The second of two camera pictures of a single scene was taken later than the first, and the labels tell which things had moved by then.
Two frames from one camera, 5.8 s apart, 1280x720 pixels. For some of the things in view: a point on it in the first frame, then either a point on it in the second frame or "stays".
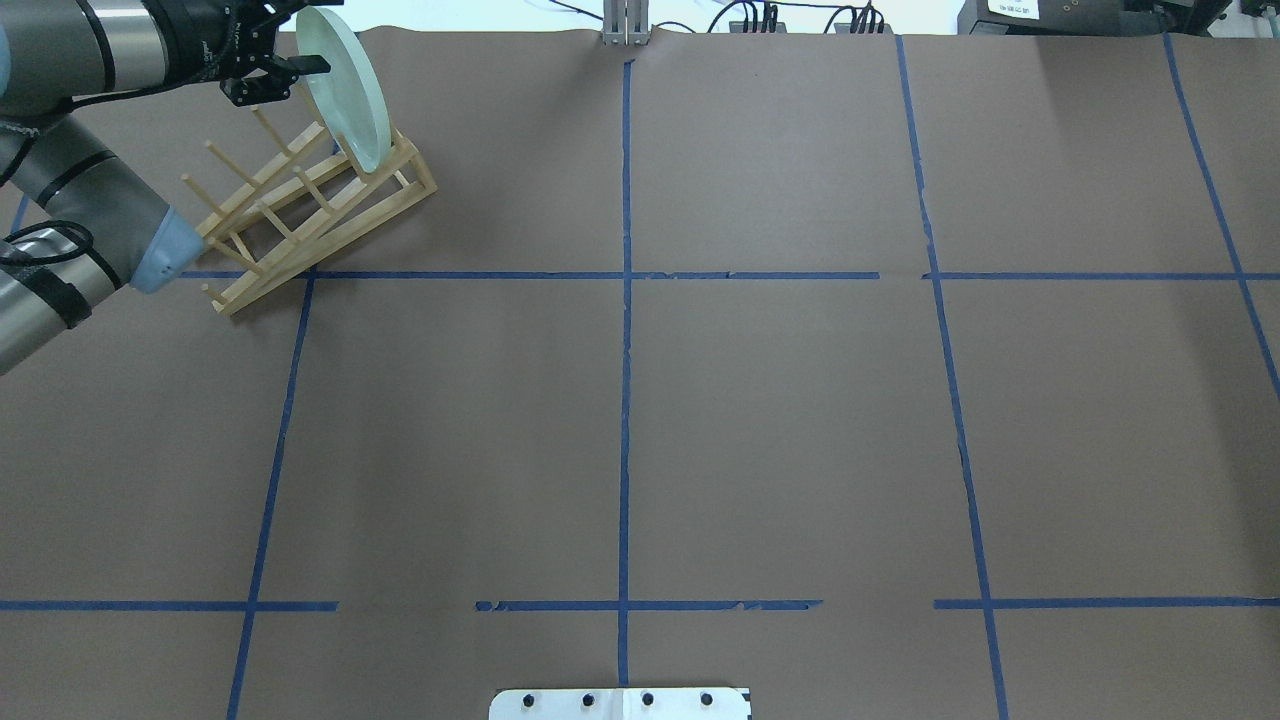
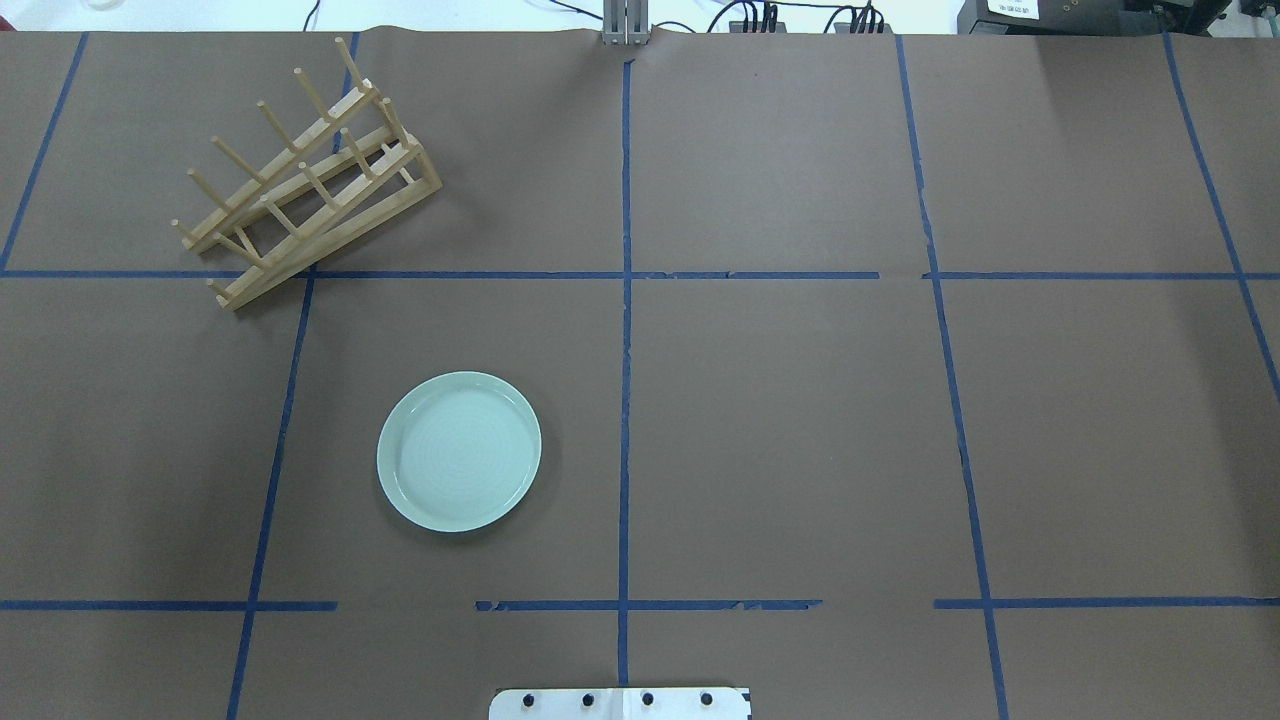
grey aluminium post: [626, 22] stays
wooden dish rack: [317, 198] stays
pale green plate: [346, 93] → [457, 449]
